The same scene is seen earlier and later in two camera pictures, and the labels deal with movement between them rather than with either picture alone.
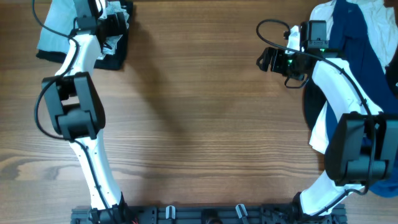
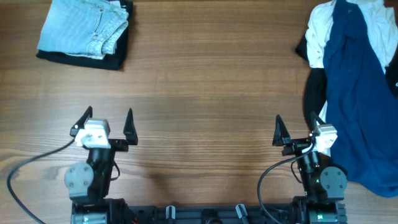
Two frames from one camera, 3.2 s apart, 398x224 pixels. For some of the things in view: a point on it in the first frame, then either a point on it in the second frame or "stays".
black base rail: [204, 214] stays
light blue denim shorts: [61, 16] stays
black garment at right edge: [392, 72] stays
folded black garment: [114, 59] stays
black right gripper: [279, 54] → [296, 144]
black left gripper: [115, 30] → [120, 144]
